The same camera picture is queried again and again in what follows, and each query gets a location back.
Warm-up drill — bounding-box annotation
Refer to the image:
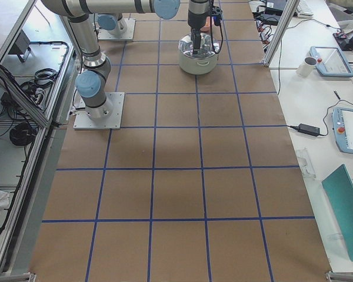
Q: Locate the aluminium frame post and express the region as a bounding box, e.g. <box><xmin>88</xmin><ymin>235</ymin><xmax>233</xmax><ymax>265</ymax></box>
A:
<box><xmin>263</xmin><ymin>0</ymin><xmax>299</xmax><ymax>67</ymax></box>

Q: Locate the black power adapter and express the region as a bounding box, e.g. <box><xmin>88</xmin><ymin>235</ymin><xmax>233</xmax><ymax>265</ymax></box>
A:
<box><xmin>297</xmin><ymin>123</ymin><xmax>320</xmax><ymax>137</ymax></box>

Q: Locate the teach pendant far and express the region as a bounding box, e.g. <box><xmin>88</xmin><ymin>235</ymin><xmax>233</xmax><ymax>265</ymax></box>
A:
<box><xmin>309</xmin><ymin>46</ymin><xmax>353</xmax><ymax>78</ymax></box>

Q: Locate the teach pendant near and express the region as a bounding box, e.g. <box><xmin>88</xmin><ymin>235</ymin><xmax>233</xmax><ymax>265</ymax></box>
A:
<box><xmin>332</xmin><ymin>107</ymin><xmax>353</xmax><ymax>154</ymax></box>

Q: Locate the green cutting mat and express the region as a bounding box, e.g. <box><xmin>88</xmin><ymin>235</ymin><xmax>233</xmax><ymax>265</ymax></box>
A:
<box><xmin>322</xmin><ymin>164</ymin><xmax>353</xmax><ymax>261</ymax></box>

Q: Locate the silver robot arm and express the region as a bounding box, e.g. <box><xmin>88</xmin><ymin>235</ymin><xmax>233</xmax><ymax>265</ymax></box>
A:
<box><xmin>42</xmin><ymin>1</ymin><xmax>180</xmax><ymax>119</ymax></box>
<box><xmin>97</xmin><ymin>13</ymin><xmax>128</xmax><ymax>36</ymax></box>

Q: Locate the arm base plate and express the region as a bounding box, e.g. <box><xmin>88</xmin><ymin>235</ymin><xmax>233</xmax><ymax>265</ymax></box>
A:
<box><xmin>97</xmin><ymin>15</ymin><xmax>136</xmax><ymax>41</ymax></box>
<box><xmin>74</xmin><ymin>92</ymin><xmax>125</xmax><ymax>130</ymax></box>

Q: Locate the white mug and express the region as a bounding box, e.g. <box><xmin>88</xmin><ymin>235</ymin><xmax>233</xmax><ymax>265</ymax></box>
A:
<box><xmin>296</xmin><ymin>56</ymin><xmax>317</xmax><ymax>78</ymax></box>

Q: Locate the mint green electric pot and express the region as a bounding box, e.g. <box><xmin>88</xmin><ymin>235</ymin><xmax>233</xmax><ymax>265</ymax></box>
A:
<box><xmin>178</xmin><ymin>33</ymin><xmax>219</xmax><ymax>75</ymax></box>

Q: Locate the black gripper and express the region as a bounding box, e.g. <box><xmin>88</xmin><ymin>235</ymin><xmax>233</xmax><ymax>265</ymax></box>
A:
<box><xmin>188</xmin><ymin>0</ymin><xmax>209</xmax><ymax>54</ymax></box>

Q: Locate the teach pendant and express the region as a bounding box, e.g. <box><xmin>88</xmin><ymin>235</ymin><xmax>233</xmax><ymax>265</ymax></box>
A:
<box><xmin>309</xmin><ymin>46</ymin><xmax>353</xmax><ymax>78</ymax></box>
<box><xmin>332</xmin><ymin>107</ymin><xmax>353</xmax><ymax>154</ymax></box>

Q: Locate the clear plastic holder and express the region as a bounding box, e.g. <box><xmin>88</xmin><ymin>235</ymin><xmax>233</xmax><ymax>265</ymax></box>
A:
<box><xmin>295</xmin><ymin>148</ymin><xmax>316</xmax><ymax>179</ymax></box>

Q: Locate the brown paper table cover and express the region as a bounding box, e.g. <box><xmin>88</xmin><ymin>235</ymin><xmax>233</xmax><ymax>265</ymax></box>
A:
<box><xmin>29</xmin><ymin>1</ymin><xmax>329</xmax><ymax>281</ymax></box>

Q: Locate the pink bowl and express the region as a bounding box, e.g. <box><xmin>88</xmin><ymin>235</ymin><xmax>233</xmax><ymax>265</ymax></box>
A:
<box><xmin>201</xmin><ymin>17</ymin><xmax>211</xmax><ymax>33</ymax></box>

